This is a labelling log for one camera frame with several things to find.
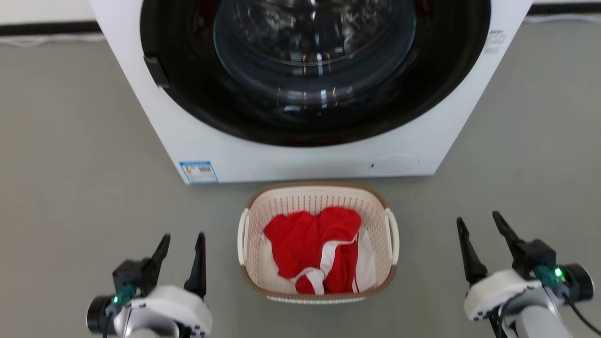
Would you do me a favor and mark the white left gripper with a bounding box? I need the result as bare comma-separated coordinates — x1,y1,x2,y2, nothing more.
112,232,213,338

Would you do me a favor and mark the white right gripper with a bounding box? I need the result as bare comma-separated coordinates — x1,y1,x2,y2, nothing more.
456,211,564,323

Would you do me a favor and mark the cream perforated laundry basket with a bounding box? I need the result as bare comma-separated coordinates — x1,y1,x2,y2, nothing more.
237,181,400,304

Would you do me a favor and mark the blue-edged energy label sticker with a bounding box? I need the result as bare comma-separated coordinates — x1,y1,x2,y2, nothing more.
179,161,219,184

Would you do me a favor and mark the red garment with white trim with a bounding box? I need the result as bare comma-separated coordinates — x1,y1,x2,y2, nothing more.
263,207,362,295

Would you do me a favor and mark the white front-load washing machine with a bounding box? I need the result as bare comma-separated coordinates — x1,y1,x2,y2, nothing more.
88,0,533,184

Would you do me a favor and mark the black round washer door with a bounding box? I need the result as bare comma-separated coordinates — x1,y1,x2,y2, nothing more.
140,0,491,147

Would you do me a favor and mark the black washer door latch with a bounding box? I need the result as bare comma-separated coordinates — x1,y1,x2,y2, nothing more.
143,55,170,89

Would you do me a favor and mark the grey printed text sticker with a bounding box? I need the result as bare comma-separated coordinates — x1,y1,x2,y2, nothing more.
484,30,507,54

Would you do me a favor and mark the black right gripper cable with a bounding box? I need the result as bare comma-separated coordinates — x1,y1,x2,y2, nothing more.
562,292,601,337

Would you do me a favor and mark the black wall baseboard strip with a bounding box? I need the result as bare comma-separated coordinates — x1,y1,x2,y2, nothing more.
526,2,601,15
0,21,102,38

